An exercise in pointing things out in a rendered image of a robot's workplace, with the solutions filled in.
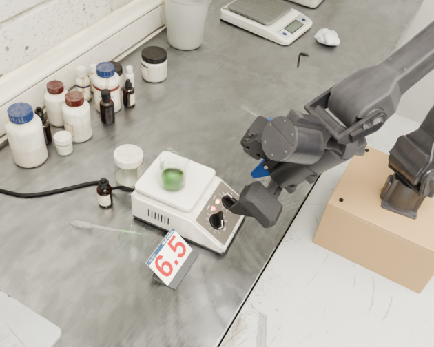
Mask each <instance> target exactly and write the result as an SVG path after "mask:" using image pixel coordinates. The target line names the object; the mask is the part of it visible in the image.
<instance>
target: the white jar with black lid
mask: <svg viewBox="0 0 434 347"><path fill-rule="evenodd" d="M141 76H142V77H143V79H145V80H146V81H149V82H152V83H157V82H161V81H163V80H165V79H166V77H167V51H166V50H165V49H164V48H161V47H158V46H149V47H146V48H144V49H142V51H141Z"/></svg>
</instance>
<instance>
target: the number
mask: <svg viewBox="0 0 434 347"><path fill-rule="evenodd" d="M188 250H189V247H188V246H187V245H186V244H185V243H184V242H183V241H182V240H181V238H180V237H179V236H178V235H177V234H176V233H175V232H174V233H173V235H172V236H171V238H170V239H169V240H168V241H167V243H166V244H165V246H164V247H163V248H162V249H161V251H160V252H159V253H158V255H157V256H156V257H155V259H154V260H153V262H152V263H151V264H150V265H151V266H152V267H153V268H154V270H155V271H156V272H157V273H158V274H159V275H160V276H161V277H162V278H163V279H164V280H165V281H166V282H167V281H168V279H169V278H170V277H171V275H172V273H173V272H174V271H175V269H176V268H177V266H178V265H179V264H180V262H181V260H182V259H183V258H184V257H185V255H186V253H187V252H188Z"/></svg>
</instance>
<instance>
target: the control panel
mask: <svg viewBox="0 0 434 347"><path fill-rule="evenodd" d="M227 193H230V194H231V195H232V196H233V197H234V198H235V199H237V201H239V196H238V195H237V194H236V193H234V192H233V191H232V190H231V189H230V188H229V187H228V186H227V185H226V184H225V183H224V182H223V181H221V182H220V183H219V185H218V186H217V187H216V189H215V191H214V192H213V194H212V195H211V197H210V199H209V200H208V201H207V203H206V205H205V206H204V207H203V209H202V211H201V212H200V214H199V215H198V217H197V218H196V221H197V223H199V225H201V226H202V227H203V228H204V229H205V230H207V231H208V232H209V233H210V234H211V235H213V236H214V237H215V238H216V239H217V240H218V241H219V242H220V243H221V244H223V245H225V243H226V242H227V240H228V238H229V236H230V235H231V233H232V231H233V230H234V227H235V226H236V224H237V222H238V221H239V219H240V217H241V215H237V214H233V213H232V212H231V211H230V210H228V209H226V208H225V207H224V206H223V204H222V197H223V196H224V195H225V194H227ZM216 200H219V203H217V202H216ZM211 207H215V210H212V209H211ZM219 211H222V212H223V219H224V221H225V225H224V227H223V228H222V229H221V230H216V229H214V228H213V227H212V226H211V225H210V222H209V218H210V216H211V215H212V214H214V213H218V212H219Z"/></svg>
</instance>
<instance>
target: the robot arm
mask: <svg viewBox="0 0 434 347"><path fill-rule="evenodd" d="M432 70H434V21H432V22H431V23H430V24H428V25H427V26H426V27H425V28H424V29H422V30H421V31H420V32H418V33H417V34H416V35H415V36H414V37H413V38H411V39H410V40H409V41H407V42H406V43H405V44H404V45H403V46H402V47H400V48H399V49H398V50H396V51H395V52H394V53H392V55H390V56H389V57H388V58H387V59H385V60H384V61H383V62H381V63H379V64H378V65H373V66H369V67H363V68H360V69H358V70H356V71H355V72H353V73H352V74H350V75H348V76H347V77H345V78H344V79H342V80H341V81H339V82H338V83H336V84H335V85H334V86H332V87H331V88H329V89H328V90H327V91H325V92H323V93H322V94H321V95H319V96H318V97H316V98H315V99H313V100H312V101H310V102H309V103H307V104H306V105H305V106H304V109H305V110H306V111H307V112H308V113H309V114H303V113H301V112H299V111H298V110H294V109H292V110H290V111H289V113H288V114H287V116H278V117H275V118H274V119H272V120H271V121H269V120H267V119H266V118H265V117H263V116H258V117H257V118H256V119H255V121H254V122H253V123H252V124H251V126H250V127H249V129H248V130H247V132H246V133H245V135H244V136H243V138H242V140H241V142H240V144H241V145H242V146H243V150H244V152H245V153H246V154H248V155H250V156H251V157H252V158H254V159H256V160H260V159H261V158H262V159H263V160H262V161H261V162H260V163H259V164H258V166H257V167H256V168H255V169H254V170H253V171H252V172H251V173H250V174H251V176H252V177H253V178H261V177H265V176H270V179H269V182H268V183H267V185H266V187H265V186H264V185H263V184H262V183H261V182H260V181H255V182H253V183H251V184H250V185H245V187H244V188H243V190H242V191H241V193H240V195H239V201H237V202H236V203H234V204H233V205H232V206H231V207H230V208H229V210H230V211H231V212H232V213H233V214H237V215H244V216H249V217H253V218H255V219H257V221H258V222H259V223H260V224H261V225H262V226H263V227H264V228H269V227H272V226H274V225H276V223H277V220H278V218H279V216H280V214H281V212H282V204H281V203H280V202H279V201H278V197H279V195H280V193H281V191H282V189H284V188H285V189H286V191H287V192H288V193H289V194H291V193H293V192H295V190H296V188H297V186H298V185H299V184H300V183H302V182H304V181H306V180H307V182H308V183H309V184H312V183H314V182H316V180H317V177H318V175H319V174H321V173H323V172H325V171H327V170H329V169H331V168H333V167H335V166H337V165H340V164H342V163H344V162H346V161H348V160H349V159H351V158H352V157H354V156H355V155H356V156H363V155H365V148H366V146H367V141H366V137H365V136H368V135H370V134H373V133H374V132H376V131H378V130H379V129H380V128H381V127H382V126H383V124H384V123H385V122H386V121H387V120H388V119H389V118H390V117H391V116H392V115H394V113H395V112H396V110H397V107H398V105H399V102H400V99H401V97H402V95H403V94H404V93H405V92H406V91H407V90H409V89H410V88H411V87H413V86H414V84H416V83H417V82H418V81H420V80H421V79H422V78H424V77H425V76H426V75H427V74H428V73H430V72H431V71H432ZM326 108H328V109H329V111H330V112H331V113H332V114H333V115H334V116H335V117H336V118H337V119H339V120H340V121H341V122H342V123H343V124H344V125H345V126H346V127H345V126H343V125H341V124H339V122H338V121H336V120H335V119H334V118H333V117H332V116H331V115H330V114H329V113H328V112H327V111H326V110H325V109H326ZM389 153H390V154H389V158H388V160H389V163H388V167H389V168H390V169H392V170H393V171H394V174H393V175H392V174H390V175H389V176H388V177H387V180H386V182H385V184H384V186H383V188H382V192H381V194H380V197H381V199H382V202H381V207H382V208H383V209H386V210H388V211H391V212H394V213H397V214H400V215H403V216H405V217H408V218H410V219H413V220H415V219H416V218H417V211H418V209H419V208H420V206H421V204H422V203H423V201H424V199H425V197H430V198H433V197H434V103H433V106H432V107H431V109H430V110H429V112H428V114H427V115H426V117H425V119H424V120H423V121H422V124H421V125H420V126H419V128H418V129H416V130H415V131H413V132H411V133H408V134H406V135H401V136H399V137H398V138H397V141H396V143H395V144H394V146H393V147H392V149H391V150H390V151H389Z"/></svg>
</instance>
